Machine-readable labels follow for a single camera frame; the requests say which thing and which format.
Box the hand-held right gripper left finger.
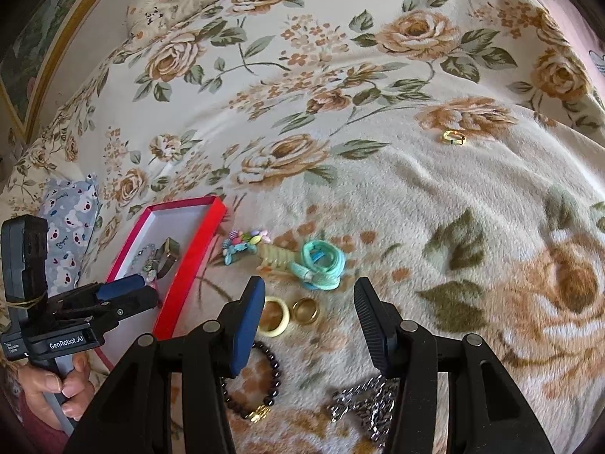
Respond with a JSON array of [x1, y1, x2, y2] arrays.
[[64, 275, 266, 454]]

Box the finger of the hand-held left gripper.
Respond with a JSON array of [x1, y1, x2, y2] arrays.
[[92, 274, 147, 301], [97, 286, 160, 323]]

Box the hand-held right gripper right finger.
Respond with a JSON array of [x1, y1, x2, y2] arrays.
[[354, 277, 556, 454]]

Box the light blue bead bracelet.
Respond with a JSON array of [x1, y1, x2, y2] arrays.
[[132, 244, 159, 285]]

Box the pale yellow bangle ring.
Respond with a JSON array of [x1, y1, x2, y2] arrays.
[[258, 295, 290, 339]]

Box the black bead bracelet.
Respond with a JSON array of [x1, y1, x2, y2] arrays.
[[221, 340, 282, 421]]

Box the red jewelry box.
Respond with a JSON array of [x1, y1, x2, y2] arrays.
[[97, 195, 228, 370]]

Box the wide gold ring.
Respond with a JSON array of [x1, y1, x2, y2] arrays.
[[290, 298, 321, 327]]

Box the teal braided hair tie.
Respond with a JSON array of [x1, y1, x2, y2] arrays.
[[289, 240, 347, 291]]

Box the yellow hair claw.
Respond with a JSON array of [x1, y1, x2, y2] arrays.
[[258, 241, 303, 277]]

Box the pastel multicolour bead bracelet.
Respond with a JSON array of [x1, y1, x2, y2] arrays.
[[222, 229, 271, 266]]

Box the metal chain necklace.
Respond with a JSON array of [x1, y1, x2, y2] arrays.
[[326, 373, 398, 450]]

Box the person's left hand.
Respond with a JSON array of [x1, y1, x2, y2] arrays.
[[19, 354, 96, 417]]

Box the blue bear print pillow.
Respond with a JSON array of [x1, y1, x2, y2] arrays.
[[38, 173, 102, 289]]

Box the floral fleece blanket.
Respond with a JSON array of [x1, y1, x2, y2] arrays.
[[95, 99, 605, 454]]

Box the dark red clothing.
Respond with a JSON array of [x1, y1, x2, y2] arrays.
[[0, 369, 76, 454]]

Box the gold framed picture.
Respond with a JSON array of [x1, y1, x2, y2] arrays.
[[0, 0, 128, 138]]

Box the floral bed sheet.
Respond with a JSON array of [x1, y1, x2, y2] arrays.
[[0, 0, 605, 294]]

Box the pink printed cloth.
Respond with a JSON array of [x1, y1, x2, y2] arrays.
[[501, 0, 605, 86]]

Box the brown strap wristwatch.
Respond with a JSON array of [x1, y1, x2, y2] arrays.
[[154, 239, 181, 280]]

